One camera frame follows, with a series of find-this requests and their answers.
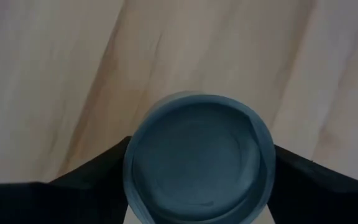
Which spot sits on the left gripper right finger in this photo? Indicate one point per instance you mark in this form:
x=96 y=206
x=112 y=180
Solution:
x=322 y=199

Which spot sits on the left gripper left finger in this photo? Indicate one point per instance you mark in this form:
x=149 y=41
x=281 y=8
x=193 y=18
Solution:
x=57 y=202

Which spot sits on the tin can with grey lid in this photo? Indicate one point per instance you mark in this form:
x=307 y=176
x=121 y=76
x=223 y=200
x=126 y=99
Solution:
x=199 y=158

